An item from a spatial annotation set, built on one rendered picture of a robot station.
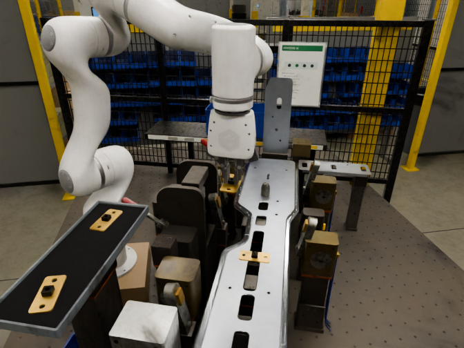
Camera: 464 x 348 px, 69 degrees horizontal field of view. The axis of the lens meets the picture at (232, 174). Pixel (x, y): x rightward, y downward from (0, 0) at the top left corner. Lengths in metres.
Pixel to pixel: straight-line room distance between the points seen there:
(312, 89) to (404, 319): 1.08
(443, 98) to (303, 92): 2.45
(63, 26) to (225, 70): 0.43
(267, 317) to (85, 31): 0.79
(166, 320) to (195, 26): 0.57
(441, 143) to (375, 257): 2.88
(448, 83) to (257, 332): 3.53
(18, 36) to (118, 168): 2.18
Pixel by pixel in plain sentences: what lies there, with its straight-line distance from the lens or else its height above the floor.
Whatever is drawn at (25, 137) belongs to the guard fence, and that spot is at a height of 0.60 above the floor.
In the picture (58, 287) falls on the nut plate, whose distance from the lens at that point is 0.71.
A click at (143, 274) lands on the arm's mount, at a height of 0.78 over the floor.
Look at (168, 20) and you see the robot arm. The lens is 0.74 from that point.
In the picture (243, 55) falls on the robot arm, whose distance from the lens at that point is 0.65.
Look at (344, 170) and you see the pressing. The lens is 1.47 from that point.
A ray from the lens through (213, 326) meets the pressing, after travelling 0.79.
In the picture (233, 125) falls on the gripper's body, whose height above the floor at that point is 1.39.
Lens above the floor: 1.62
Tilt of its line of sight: 27 degrees down
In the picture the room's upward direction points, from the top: straight up
